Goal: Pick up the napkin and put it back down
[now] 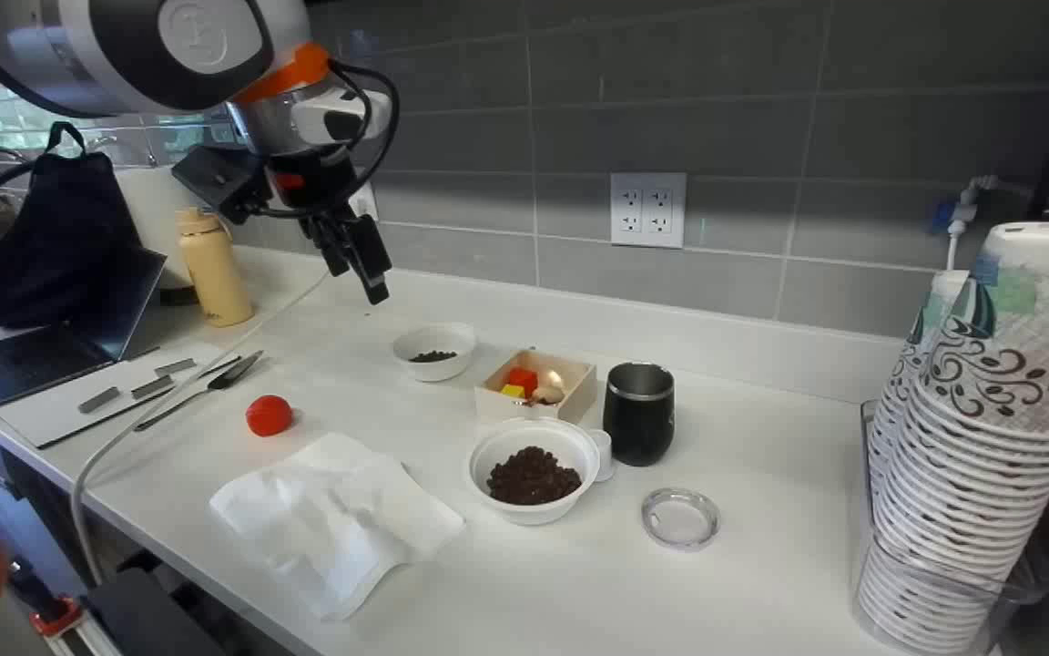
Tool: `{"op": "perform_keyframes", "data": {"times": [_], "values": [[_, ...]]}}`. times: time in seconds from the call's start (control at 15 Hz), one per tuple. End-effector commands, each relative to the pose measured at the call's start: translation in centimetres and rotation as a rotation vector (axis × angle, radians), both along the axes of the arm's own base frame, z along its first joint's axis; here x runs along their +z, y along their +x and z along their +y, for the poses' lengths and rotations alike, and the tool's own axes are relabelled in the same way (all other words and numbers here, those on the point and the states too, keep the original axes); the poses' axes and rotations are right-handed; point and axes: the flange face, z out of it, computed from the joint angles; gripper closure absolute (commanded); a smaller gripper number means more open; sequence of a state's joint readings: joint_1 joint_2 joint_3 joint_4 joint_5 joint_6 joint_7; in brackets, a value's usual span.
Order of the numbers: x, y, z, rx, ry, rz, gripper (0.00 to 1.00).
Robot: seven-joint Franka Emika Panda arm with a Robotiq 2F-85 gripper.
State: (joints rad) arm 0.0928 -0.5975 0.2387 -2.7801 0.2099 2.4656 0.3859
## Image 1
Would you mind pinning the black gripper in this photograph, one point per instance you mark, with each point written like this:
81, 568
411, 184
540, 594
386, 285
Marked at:
319, 187

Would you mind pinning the white paper napkin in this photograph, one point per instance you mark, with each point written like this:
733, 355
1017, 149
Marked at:
332, 521

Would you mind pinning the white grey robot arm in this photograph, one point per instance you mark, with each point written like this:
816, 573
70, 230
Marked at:
319, 126

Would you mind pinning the yellow squeeze bottle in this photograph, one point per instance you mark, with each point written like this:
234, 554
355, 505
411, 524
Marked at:
204, 249

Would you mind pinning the small white bowl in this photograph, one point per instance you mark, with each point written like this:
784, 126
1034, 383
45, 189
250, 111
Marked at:
433, 351

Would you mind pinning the red ball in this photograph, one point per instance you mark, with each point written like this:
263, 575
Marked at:
266, 416

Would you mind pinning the wooden box with toy food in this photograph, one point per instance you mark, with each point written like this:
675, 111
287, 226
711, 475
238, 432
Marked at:
535, 383

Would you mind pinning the black bag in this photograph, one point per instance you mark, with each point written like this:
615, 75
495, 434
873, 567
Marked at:
66, 239

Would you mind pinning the white bowl with dark beans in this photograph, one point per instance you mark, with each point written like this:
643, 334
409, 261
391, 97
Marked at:
534, 472

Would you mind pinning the black metal cup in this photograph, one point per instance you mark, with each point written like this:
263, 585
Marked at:
640, 411

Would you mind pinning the clear glass coaster dish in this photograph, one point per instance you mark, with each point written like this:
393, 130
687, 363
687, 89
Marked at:
678, 518

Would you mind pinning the blue white spray bottle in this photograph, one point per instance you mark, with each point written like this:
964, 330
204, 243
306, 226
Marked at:
950, 216

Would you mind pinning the clear plastic cup holder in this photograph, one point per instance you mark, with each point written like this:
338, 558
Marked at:
948, 543

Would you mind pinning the stack of patterned paper cups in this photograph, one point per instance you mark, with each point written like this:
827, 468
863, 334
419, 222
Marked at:
980, 340

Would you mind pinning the white wall power outlet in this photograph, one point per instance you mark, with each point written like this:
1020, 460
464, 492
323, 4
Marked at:
646, 208

